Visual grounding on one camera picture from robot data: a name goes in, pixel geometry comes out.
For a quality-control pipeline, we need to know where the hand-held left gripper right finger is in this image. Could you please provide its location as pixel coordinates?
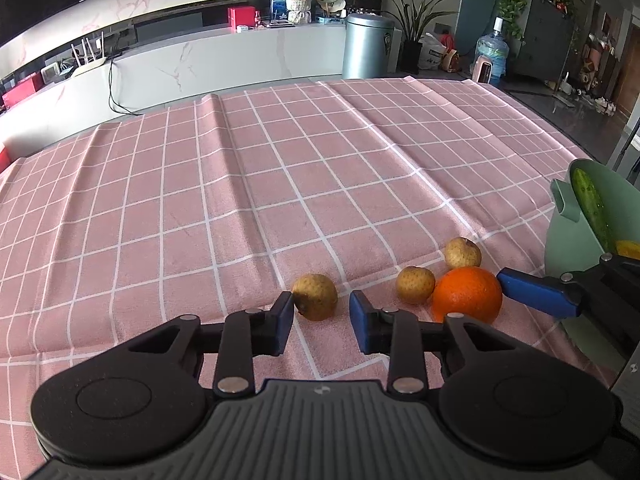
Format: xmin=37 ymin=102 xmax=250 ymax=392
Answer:
xmin=348 ymin=290 xmax=530 ymax=397

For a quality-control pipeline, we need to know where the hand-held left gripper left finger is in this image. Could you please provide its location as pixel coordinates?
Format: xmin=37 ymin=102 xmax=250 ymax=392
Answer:
xmin=117 ymin=291 xmax=296 ymax=400

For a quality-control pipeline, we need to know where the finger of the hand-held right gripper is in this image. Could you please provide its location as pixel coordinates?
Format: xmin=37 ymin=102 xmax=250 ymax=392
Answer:
xmin=496 ymin=254 xmax=640 ymax=333

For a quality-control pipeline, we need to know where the small brown fruit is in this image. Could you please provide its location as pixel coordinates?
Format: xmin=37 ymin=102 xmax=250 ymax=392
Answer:
xmin=396 ymin=265 xmax=436 ymax=305
xmin=444 ymin=236 xmax=482 ymax=270
xmin=291 ymin=273 xmax=339 ymax=322

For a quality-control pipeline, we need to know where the green plastic colander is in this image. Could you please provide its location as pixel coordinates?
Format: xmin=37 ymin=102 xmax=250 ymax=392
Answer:
xmin=544 ymin=158 xmax=640 ymax=376

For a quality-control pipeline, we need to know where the orange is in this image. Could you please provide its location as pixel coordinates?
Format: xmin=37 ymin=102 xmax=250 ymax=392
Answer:
xmin=431 ymin=266 xmax=503 ymax=324

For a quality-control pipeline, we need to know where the green cucumber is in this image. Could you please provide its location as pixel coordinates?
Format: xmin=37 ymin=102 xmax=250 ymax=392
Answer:
xmin=571 ymin=167 xmax=618 ymax=253

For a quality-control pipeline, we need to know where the pink checked tablecloth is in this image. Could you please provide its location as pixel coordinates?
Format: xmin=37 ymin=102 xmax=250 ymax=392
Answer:
xmin=0 ymin=75 xmax=640 ymax=480

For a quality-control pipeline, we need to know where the small pink device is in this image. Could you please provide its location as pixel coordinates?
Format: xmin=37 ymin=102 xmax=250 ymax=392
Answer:
xmin=471 ymin=55 xmax=496 ymax=84

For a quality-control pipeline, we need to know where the blue water jug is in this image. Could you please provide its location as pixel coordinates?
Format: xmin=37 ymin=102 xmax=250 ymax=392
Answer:
xmin=474 ymin=16 xmax=510 ymax=86

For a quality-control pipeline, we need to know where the dark grey cabinet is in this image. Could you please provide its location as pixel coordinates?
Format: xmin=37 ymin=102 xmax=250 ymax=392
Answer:
xmin=510 ymin=0 xmax=576 ymax=83

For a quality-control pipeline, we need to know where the white plastic bag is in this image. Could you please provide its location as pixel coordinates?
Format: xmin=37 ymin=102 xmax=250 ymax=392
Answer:
xmin=417 ymin=34 xmax=448 ymax=71

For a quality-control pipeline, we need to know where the white marble television console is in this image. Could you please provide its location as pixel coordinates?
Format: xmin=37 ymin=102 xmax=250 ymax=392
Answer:
xmin=0 ymin=22 xmax=401 ymax=161

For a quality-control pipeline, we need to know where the silver trash can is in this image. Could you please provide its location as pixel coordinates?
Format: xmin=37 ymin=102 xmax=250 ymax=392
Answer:
xmin=342 ymin=13 xmax=396 ymax=80

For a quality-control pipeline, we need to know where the long-leaf potted plant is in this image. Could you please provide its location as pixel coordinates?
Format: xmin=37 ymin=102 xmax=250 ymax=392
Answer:
xmin=372 ymin=0 xmax=463 ymax=75

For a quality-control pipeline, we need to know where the small red box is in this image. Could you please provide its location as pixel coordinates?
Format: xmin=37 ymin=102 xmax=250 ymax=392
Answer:
xmin=227 ymin=6 xmax=256 ymax=29

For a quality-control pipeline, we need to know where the white router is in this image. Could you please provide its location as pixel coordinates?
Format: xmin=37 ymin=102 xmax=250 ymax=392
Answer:
xmin=70 ymin=31 xmax=110 ymax=77

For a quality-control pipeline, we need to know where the flat red box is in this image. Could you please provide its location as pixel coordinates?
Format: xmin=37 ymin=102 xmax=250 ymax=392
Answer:
xmin=0 ymin=72 xmax=44 ymax=109

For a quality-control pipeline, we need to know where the black cable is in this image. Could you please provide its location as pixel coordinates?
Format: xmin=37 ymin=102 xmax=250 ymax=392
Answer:
xmin=107 ymin=54 xmax=147 ymax=116

